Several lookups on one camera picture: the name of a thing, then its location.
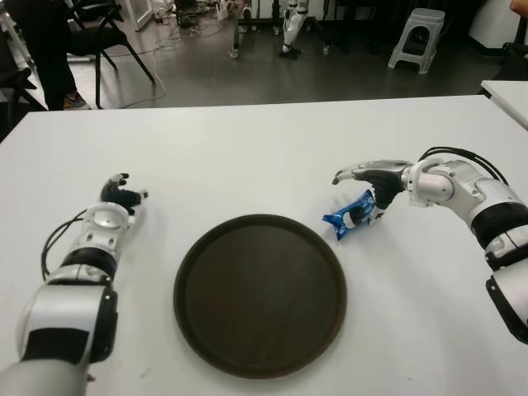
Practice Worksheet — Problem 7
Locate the black rolling metal frame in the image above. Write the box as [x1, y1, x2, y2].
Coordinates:
[229, 0, 333, 59]

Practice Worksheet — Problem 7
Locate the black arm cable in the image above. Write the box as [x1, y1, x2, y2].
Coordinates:
[40, 208, 90, 281]
[418, 146, 511, 185]

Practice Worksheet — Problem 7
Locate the tangled floor cable bundle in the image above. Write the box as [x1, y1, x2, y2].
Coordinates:
[172, 0, 219, 38]

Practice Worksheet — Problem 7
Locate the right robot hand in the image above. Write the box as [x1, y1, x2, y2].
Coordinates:
[331, 159, 413, 228]

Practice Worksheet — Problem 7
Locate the black metal frame chair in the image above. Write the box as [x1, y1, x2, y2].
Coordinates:
[61, 0, 157, 109]

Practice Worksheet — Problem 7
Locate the white framed panel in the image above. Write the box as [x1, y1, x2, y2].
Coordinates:
[123, 0, 160, 31]

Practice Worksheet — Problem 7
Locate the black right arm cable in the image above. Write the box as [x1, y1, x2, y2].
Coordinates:
[418, 146, 511, 185]

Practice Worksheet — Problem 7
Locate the white humanoid robot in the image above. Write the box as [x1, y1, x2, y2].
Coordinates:
[278, 0, 310, 59]

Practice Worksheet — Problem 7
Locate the standing person in black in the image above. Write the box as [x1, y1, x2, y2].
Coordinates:
[14, 0, 92, 111]

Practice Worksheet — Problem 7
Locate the round dark brown tray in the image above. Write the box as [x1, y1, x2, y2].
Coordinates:
[172, 213, 347, 379]

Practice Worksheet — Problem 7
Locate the blue Oreo cookie packet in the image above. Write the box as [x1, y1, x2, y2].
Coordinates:
[322, 188, 387, 242]

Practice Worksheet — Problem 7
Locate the black padded chair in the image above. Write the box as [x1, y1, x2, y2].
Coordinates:
[493, 40, 528, 82]

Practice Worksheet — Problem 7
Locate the white floor cable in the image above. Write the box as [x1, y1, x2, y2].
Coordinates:
[98, 24, 228, 111]

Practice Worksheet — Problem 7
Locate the grey plastic stool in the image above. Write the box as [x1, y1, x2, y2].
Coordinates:
[387, 7, 446, 75]

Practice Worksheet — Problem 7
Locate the white side table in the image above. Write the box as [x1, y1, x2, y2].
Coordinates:
[480, 79, 528, 131]

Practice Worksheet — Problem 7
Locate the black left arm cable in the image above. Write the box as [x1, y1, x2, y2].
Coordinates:
[40, 208, 90, 281]

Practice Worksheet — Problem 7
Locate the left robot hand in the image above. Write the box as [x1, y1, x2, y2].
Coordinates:
[100, 172, 149, 216]

